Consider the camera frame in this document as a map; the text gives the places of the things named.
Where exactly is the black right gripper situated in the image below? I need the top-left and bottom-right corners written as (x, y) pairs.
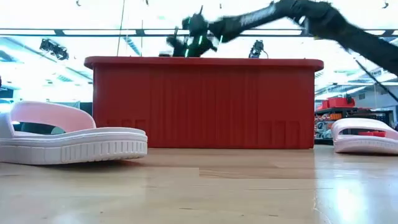
top-left (166, 12), bottom-right (218, 58)

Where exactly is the pink rubber slide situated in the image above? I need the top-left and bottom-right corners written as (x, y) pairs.
top-left (330, 117), bottom-right (398, 156)
top-left (0, 101), bottom-right (149, 166)

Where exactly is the red plastic bin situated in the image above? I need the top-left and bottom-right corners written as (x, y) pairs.
top-left (83, 55), bottom-right (325, 150)

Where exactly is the black ceiling fixture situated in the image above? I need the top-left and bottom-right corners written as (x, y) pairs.
top-left (39, 38), bottom-right (70, 61)

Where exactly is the shelf with red bins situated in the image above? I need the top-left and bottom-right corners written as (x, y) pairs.
top-left (314, 95), bottom-right (396, 146)

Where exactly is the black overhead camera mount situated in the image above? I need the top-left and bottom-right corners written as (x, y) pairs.
top-left (248, 39), bottom-right (269, 59)

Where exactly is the black overhead frame beam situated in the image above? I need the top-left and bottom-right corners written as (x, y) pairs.
top-left (0, 28), bottom-right (398, 37)

